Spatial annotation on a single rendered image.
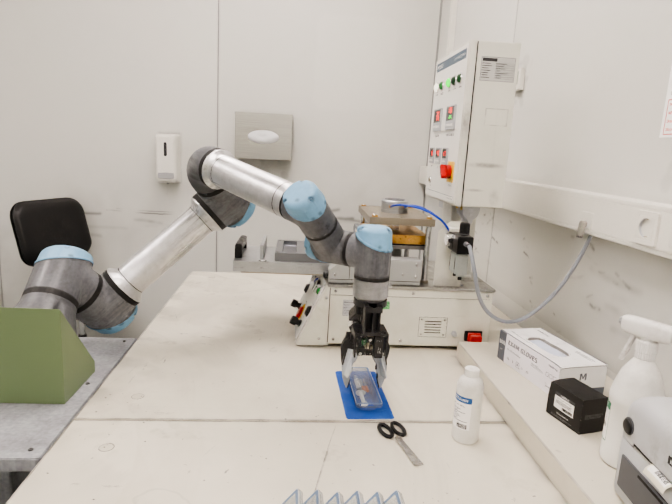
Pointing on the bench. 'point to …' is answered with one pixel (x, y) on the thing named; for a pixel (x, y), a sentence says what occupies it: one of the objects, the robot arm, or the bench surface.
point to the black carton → (577, 405)
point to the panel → (309, 303)
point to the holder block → (292, 252)
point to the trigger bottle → (633, 379)
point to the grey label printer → (646, 453)
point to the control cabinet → (470, 137)
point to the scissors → (399, 439)
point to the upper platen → (407, 237)
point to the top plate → (398, 214)
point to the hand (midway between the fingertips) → (362, 381)
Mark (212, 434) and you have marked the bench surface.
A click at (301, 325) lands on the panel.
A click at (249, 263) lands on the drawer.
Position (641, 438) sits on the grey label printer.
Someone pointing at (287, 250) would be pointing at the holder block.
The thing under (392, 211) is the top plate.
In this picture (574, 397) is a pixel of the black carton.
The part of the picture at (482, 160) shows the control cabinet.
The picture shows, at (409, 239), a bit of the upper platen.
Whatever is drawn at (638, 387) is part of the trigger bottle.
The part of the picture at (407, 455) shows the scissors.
